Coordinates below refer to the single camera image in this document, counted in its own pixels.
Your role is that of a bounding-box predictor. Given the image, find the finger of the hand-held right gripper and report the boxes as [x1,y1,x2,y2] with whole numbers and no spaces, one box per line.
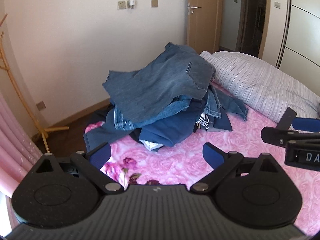
[261,126,320,147]
[277,107,320,132]

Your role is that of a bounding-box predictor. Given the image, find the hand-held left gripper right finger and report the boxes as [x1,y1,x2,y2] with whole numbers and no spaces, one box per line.
[189,142,284,193]

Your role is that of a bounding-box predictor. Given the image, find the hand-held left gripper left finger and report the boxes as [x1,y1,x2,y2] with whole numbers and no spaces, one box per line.
[30,142,125,195]

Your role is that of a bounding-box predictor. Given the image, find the pile of mixed clothes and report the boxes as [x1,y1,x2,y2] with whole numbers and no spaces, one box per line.
[84,80,249,153]

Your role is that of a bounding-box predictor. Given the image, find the blue denim jeans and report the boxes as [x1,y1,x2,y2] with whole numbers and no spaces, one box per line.
[102,42,217,125]

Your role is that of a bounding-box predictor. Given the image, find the pink floral blanket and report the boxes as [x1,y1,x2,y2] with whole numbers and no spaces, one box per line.
[84,80,320,238]

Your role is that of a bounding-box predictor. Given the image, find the lilac striped quilt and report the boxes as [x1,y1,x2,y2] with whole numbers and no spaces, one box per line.
[199,51,320,133]

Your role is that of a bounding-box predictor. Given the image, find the wooden coat rack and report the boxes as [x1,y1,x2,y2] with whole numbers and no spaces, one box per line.
[0,14,70,153]

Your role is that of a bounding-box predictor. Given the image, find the pink curtain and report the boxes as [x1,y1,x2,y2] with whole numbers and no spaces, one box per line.
[0,90,44,205]

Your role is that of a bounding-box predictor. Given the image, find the white wardrobe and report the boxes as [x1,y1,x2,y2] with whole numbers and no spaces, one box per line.
[276,0,320,85]

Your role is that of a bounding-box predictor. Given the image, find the wooden door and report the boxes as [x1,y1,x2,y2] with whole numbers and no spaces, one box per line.
[186,0,223,54]

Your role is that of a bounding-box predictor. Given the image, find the wooden door frame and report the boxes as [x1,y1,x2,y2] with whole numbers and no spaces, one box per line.
[257,0,273,60]

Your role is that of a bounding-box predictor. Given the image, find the metal door handle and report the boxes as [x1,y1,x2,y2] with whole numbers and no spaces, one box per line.
[187,2,202,14]

